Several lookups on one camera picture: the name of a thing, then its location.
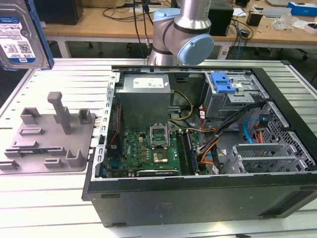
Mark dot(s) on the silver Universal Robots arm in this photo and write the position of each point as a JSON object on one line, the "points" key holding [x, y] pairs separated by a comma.
{"points": [[173, 37]]}

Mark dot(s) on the grey power supply unit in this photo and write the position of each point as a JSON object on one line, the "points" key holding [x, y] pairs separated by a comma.
{"points": [[141, 104]]}

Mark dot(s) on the grey metal disk bay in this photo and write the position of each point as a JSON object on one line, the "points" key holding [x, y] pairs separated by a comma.
{"points": [[260, 148]]}

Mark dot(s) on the blue plastic drive latch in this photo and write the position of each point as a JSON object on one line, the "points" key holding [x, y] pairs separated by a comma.
{"points": [[220, 83]]}

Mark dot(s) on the clear plastic bag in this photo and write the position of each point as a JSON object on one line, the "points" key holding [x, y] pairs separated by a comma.
{"points": [[43, 25]]}

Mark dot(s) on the black desktop device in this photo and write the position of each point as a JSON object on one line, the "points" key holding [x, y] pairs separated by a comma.
{"points": [[223, 22]]}

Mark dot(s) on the CPU socket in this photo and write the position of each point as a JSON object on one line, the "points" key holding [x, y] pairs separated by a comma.
{"points": [[161, 157]]}

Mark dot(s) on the wooden desk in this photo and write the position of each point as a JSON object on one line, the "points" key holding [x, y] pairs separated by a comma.
{"points": [[99, 27]]}

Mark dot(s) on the grey parts rack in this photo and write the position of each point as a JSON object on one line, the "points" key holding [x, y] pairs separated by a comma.
{"points": [[49, 143]]}

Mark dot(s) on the black open PC case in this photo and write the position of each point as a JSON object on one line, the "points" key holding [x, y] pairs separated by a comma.
{"points": [[198, 205]]}

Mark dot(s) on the hard disk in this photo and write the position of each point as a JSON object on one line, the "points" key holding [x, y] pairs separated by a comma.
{"points": [[17, 37]]}

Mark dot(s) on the green motherboard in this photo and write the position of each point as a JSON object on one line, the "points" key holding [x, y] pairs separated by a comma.
{"points": [[138, 148]]}

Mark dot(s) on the grey optical drive cage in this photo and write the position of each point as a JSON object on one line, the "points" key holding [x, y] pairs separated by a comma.
{"points": [[223, 104]]}

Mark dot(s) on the RAM stick in rack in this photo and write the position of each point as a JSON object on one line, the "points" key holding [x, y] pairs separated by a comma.
{"points": [[32, 151]]}

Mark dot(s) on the black RAM slot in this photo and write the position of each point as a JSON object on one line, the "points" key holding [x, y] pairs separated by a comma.
{"points": [[182, 153], [187, 153]]}

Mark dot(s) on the black graphics card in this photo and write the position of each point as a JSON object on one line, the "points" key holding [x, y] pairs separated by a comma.
{"points": [[158, 172]]}

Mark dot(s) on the small black box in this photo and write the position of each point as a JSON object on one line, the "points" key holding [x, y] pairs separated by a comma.
{"points": [[253, 18]]}

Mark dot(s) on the white paper sheet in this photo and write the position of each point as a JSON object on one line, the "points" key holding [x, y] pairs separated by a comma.
{"points": [[239, 12]]}

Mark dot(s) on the blue cardboard box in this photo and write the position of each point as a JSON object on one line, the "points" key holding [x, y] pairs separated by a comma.
{"points": [[302, 8]]}

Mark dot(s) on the black computer tower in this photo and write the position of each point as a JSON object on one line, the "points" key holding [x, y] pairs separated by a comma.
{"points": [[59, 12]]}

